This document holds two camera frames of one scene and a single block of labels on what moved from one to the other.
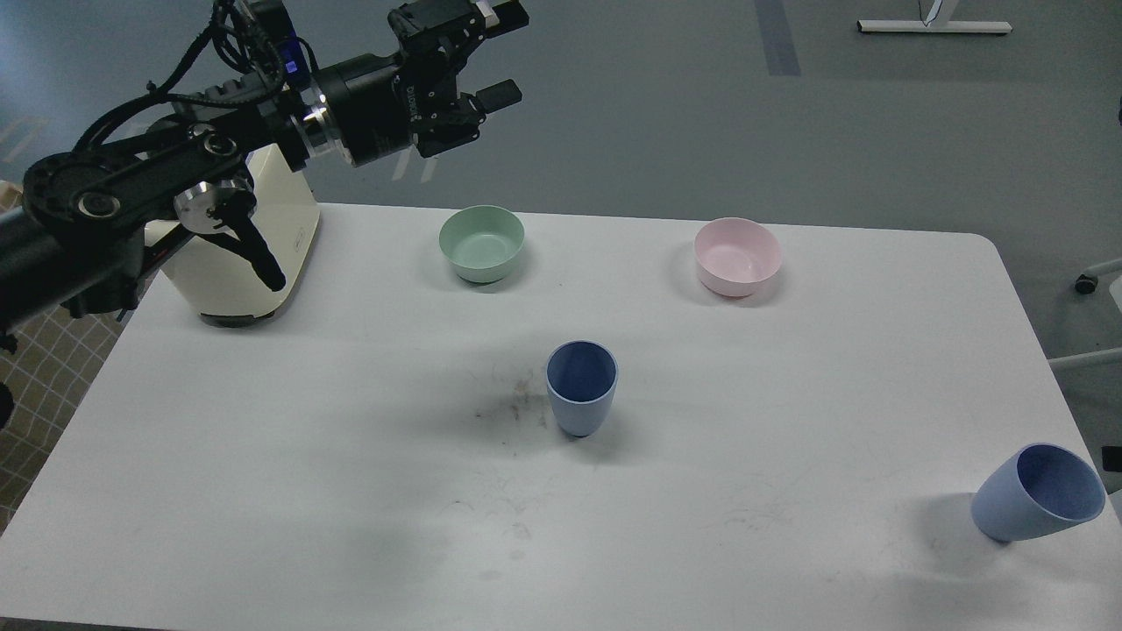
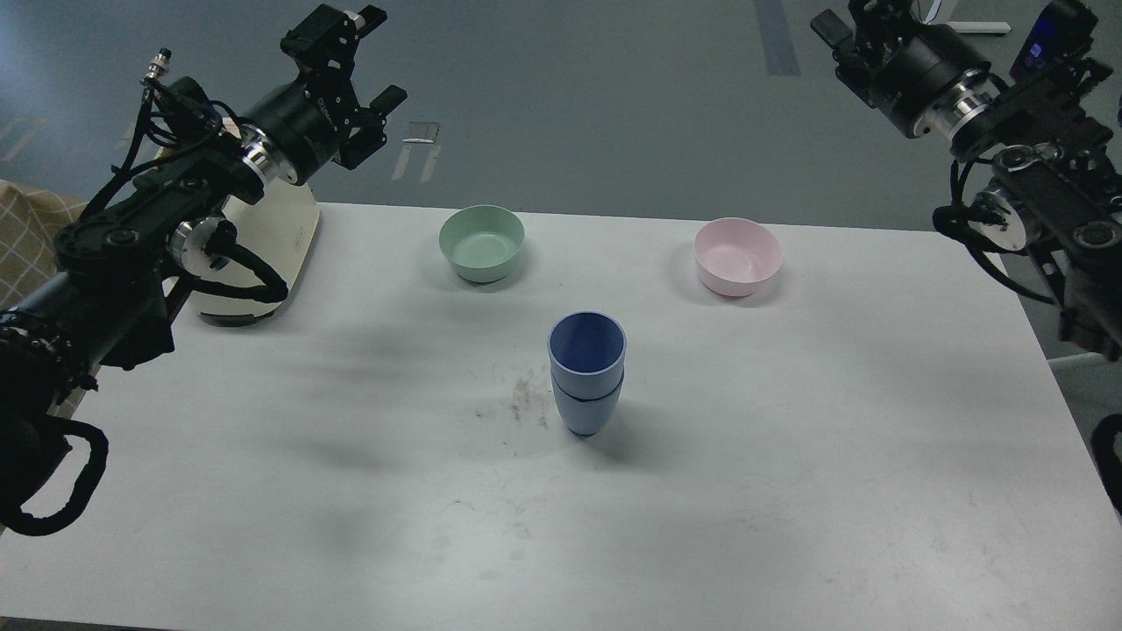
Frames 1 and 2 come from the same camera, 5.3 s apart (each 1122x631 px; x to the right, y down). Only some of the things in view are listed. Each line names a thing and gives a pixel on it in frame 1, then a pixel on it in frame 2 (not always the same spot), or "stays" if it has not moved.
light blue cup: (1040, 489) to (586, 352)
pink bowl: (734, 255) stays
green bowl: (480, 241) stays
